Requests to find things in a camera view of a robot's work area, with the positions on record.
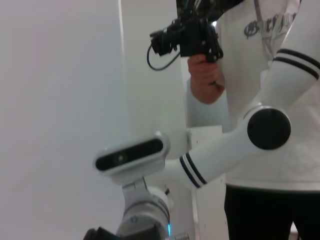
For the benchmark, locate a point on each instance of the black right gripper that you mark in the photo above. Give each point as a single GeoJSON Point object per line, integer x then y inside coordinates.
{"type": "Point", "coordinates": [102, 235]}

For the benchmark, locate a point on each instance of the black handheld controller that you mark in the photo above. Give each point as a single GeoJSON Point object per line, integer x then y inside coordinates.
{"type": "Point", "coordinates": [192, 37]}

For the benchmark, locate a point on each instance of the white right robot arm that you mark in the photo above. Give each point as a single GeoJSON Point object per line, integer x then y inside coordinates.
{"type": "Point", "coordinates": [225, 150]}

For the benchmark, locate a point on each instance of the person's white-sleeved forearm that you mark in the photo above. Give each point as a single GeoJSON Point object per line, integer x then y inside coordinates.
{"type": "Point", "coordinates": [200, 115]}

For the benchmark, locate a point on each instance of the person's bare hand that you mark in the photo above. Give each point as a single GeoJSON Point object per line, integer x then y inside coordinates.
{"type": "Point", "coordinates": [202, 80]}

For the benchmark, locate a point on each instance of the white metal column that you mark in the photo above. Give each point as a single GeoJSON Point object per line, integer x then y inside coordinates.
{"type": "Point", "coordinates": [207, 212]}

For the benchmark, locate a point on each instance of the black trousers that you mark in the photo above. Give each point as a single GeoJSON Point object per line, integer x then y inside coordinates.
{"type": "Point", "coordinates": [262, 215]}

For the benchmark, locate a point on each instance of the person in white sweatshirt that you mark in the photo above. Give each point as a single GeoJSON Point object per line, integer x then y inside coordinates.
{"type": "Point", "coordinates": [305, 160]}

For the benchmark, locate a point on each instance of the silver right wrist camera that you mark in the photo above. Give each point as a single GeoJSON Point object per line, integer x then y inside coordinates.
{"type": "Point", "coordinates": [130, 157]}

